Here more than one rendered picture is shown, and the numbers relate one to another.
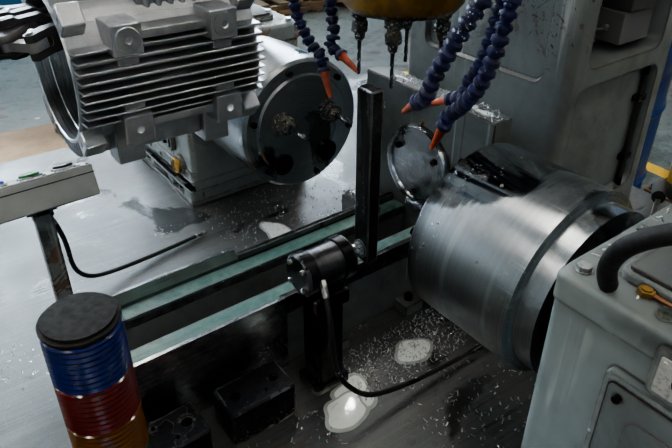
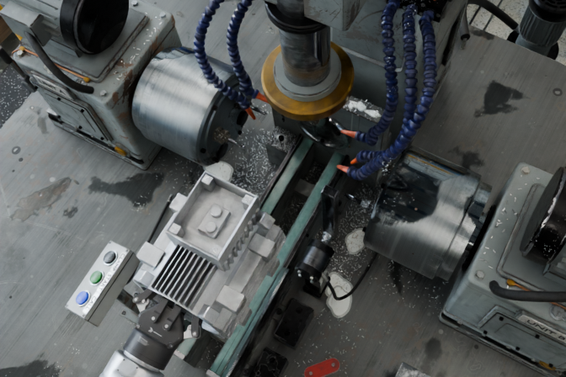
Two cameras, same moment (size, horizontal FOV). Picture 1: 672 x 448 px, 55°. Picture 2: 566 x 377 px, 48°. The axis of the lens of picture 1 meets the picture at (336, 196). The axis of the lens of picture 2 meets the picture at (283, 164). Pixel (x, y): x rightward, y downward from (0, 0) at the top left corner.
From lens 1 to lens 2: 0.90 m
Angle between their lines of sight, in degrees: 35
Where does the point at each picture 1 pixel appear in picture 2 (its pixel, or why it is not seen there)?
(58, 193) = (122, 278)
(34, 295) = not seen: hidden behind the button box
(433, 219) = (379, 230)
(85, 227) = (82, 225)
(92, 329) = not seen: outside the picture
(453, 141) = (351, 125)
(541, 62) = (399, 61)
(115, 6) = (216, 283)
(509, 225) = (428, 236)
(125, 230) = (113, 215)
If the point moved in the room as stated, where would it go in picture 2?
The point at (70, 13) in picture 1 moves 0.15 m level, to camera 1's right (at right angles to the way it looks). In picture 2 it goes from (211, 315) to (299, 275)
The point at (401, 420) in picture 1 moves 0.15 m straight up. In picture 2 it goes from (371, 294) to (374, 278)
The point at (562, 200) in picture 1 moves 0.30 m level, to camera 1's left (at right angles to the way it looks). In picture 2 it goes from (453, 215) to (317, 278)
